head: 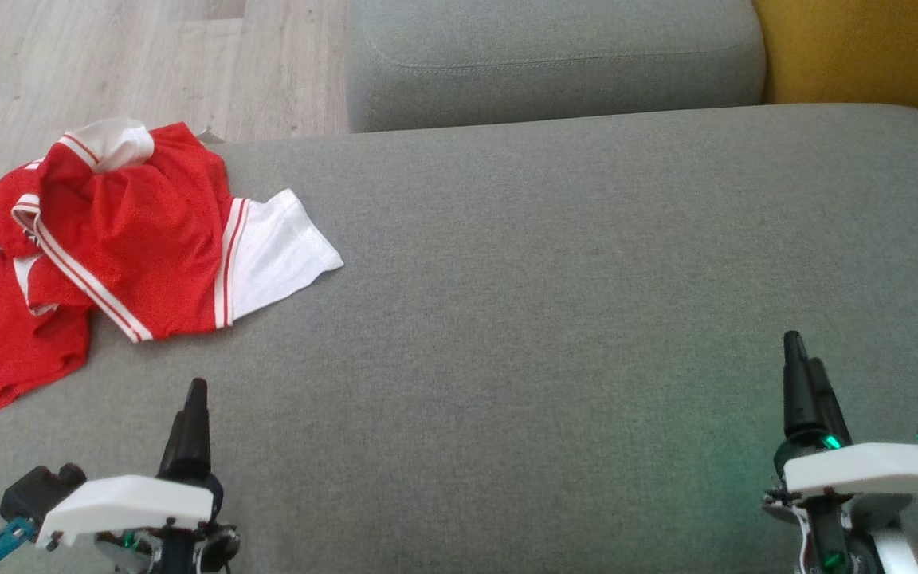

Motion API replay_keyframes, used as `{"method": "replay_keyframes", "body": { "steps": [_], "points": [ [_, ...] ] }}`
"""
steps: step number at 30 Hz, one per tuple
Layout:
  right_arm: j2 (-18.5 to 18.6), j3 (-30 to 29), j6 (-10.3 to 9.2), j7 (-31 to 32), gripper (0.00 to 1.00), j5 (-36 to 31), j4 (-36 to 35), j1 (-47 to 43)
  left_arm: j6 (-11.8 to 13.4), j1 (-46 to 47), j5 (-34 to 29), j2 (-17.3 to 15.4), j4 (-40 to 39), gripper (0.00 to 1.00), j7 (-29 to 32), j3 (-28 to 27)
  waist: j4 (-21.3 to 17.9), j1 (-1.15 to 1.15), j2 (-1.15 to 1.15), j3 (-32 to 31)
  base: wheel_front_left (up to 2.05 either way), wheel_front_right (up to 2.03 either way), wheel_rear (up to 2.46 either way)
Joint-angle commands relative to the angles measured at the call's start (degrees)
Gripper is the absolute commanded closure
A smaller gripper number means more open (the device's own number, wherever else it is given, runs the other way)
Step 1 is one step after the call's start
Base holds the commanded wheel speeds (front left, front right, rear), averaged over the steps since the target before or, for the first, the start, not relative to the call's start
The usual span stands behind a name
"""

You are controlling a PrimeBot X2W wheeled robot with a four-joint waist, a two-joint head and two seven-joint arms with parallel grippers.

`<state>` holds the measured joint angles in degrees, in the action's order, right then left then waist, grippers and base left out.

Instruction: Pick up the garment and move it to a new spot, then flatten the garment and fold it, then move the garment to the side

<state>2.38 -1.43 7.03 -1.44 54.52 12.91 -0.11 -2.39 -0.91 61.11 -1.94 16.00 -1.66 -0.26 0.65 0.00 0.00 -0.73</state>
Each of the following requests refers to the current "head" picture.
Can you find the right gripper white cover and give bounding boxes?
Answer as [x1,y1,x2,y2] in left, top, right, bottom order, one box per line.
[760,330,918,574]

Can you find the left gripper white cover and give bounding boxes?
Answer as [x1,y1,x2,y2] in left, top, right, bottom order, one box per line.
[35,378,241,574]

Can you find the red shorts with white stripe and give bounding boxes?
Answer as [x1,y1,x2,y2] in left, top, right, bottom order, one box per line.
[0,250,96,432]

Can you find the red Bulls 23 jersey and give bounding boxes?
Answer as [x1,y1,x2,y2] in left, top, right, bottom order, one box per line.
[0,117,345,344]

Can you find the yellow upholstered cushion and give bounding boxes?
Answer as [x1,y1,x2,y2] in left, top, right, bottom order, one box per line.
[752,0,918,134]

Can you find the grey sofa cushion with seam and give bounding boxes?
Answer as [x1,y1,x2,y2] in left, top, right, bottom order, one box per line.
[345,0,767,134]

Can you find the blue cable connector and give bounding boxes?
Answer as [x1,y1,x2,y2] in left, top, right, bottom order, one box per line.
[0,517,37,574]

